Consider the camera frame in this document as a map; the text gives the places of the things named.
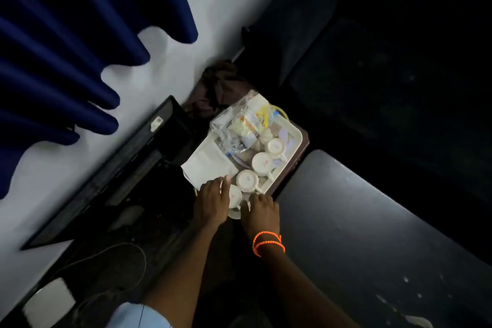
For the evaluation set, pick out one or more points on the person's left hand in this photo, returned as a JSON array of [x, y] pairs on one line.
[[210, 203]]

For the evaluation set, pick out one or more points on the person's right hand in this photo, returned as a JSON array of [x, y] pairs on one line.
[[262, 218]]

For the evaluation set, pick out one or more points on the person's left fingers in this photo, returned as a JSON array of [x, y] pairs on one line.
[[219, 184]]

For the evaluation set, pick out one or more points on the person's right fingers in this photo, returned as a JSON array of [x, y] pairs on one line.
[[259, 200]]

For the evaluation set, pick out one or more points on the white cup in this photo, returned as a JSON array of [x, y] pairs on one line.
[[262, 163], [235, 196], [248, 180], [275, 146]]

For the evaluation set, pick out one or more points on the person's right forearm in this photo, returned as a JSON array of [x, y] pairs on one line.
[[303, 293]]

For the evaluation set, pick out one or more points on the person's left forearm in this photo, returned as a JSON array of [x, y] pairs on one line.
[[180, 274]]

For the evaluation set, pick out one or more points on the white paper napkin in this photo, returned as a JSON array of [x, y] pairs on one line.
[[205, 164]]

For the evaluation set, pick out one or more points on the white saucer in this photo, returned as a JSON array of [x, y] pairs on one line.
[[233, 214]]

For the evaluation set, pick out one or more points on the clear plastic bag of sachets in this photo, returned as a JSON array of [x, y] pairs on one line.
[[238, 128]]

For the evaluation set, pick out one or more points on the brown wooden tray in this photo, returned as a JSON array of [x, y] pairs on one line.
[[301, 151]]

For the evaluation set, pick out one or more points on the white plastic tray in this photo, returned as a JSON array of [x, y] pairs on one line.
[[294, 135]]

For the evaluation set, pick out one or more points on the black flat screen monitor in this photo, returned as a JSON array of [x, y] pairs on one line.
[[127, 170]]

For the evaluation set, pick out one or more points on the brown crumpled cloth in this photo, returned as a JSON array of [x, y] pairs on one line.
[[219, 87]]

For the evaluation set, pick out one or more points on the grey table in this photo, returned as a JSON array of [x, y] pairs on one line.
[[365, 243]]

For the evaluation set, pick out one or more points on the light blue sleeve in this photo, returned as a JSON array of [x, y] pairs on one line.
[[134, 316]]

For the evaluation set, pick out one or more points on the white rectangular box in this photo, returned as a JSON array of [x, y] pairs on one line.
[[48, 302]]

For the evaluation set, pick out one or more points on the dark blue curtain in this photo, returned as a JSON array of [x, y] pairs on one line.
[[69, 31]]

